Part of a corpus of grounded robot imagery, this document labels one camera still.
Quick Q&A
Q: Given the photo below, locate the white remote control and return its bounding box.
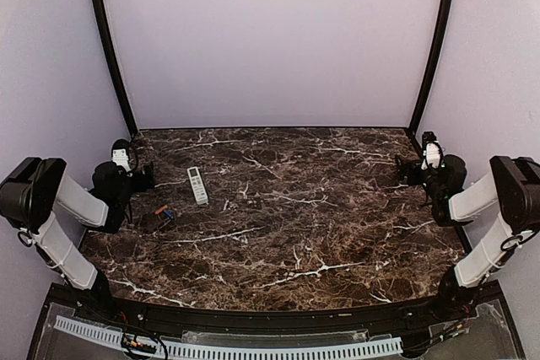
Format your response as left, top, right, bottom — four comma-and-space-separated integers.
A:
187, 166, 208, 205

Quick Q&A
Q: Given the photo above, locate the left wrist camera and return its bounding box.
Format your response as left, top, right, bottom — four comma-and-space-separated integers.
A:
111, 138, 131, 172

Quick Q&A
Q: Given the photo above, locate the black front rail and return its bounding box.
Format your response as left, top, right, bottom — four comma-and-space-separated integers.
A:
113, 298, 442, 335

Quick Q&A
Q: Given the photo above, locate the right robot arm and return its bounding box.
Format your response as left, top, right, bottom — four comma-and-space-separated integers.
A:
395, 154, 539, 321

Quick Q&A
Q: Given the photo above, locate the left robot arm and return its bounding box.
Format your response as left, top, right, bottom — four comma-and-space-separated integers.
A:
1, 157, 154, 323

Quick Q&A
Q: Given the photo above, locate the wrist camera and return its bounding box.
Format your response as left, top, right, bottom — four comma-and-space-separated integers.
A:
111, 138, 131, 172
421, 132, 444, 170

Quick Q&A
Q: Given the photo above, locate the black frame post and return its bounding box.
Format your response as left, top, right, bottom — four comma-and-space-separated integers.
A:
91, 0, 138, 137
408, 0, 452, 138

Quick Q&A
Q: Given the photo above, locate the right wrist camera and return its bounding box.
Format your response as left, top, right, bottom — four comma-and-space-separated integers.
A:
421, 132, 444, 170

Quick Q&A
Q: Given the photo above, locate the left black frame post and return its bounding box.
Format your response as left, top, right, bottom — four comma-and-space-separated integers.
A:
91, 0, 138, 137

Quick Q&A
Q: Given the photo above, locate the white slotted cable duct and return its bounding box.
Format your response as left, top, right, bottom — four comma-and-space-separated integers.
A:
54, 315, 403, 359

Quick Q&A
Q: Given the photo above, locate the right black frame post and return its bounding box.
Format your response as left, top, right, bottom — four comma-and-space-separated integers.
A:
408, 0, 452, 138

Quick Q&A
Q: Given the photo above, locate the orange battery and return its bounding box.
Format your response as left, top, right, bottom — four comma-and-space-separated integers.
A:
154, 205, 169, 215

